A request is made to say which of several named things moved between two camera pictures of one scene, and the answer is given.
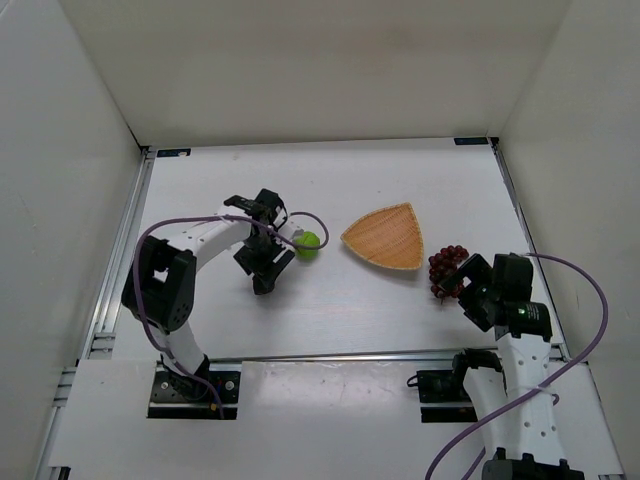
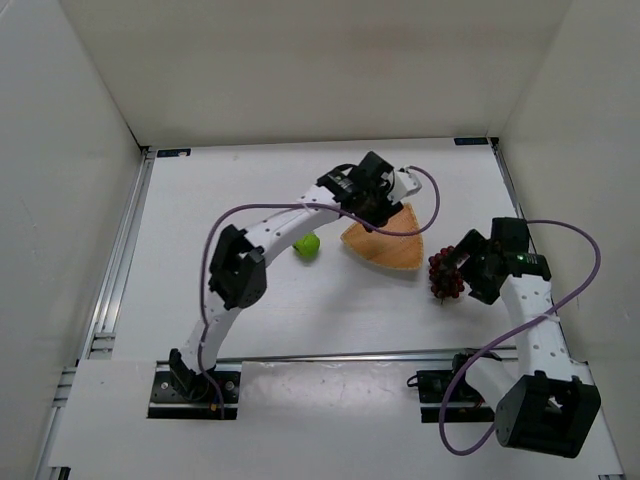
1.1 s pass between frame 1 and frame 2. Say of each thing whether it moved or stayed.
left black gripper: moved
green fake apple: stayed
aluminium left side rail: stayed
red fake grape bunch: stayed
